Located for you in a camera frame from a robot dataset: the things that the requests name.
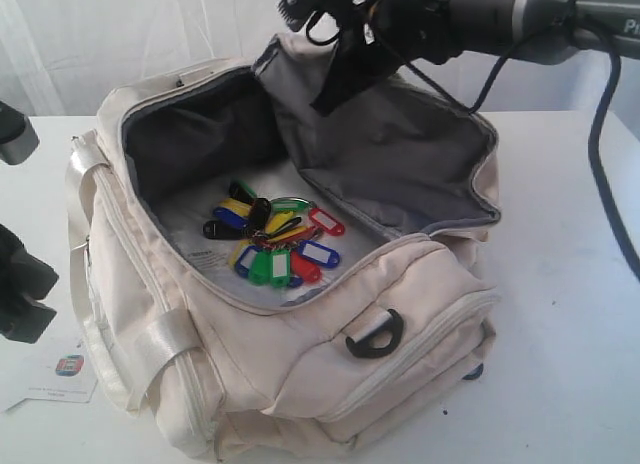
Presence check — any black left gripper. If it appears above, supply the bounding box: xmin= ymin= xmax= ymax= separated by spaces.
xmin=1 ymin=225 xmax=59 ymax=344

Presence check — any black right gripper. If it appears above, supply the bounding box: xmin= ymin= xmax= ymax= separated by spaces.
xmin=278 ymin=0 xmax=462 ymax=115

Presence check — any cream fabric duffel bag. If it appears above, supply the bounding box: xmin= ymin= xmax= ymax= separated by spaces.
xmin=66 ymin=34 xmax=501 ymax=461

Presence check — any colourful key tag bunch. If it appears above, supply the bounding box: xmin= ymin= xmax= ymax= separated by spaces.
xmin=202 ymin=180 xmax=346 ymax=289

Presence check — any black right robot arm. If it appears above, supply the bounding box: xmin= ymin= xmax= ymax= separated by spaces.
xmin=278 ymin=0 xmax=639 ymax=115

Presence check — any white paper card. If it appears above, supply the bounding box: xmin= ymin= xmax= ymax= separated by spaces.
xmin=1 ymin=341 xmax=97 ymax=413

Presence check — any black tape roll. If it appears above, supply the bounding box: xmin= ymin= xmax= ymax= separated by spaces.
xmin=463 ymin=364 xmax=484 ymax=381

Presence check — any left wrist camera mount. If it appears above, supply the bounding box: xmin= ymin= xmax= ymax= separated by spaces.
xmin=0 ymin=102 xmax=39 ymax=166

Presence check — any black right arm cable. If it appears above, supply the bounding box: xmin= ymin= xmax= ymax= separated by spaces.
xmin=404 ymin=13 xmax=640 ymax=280

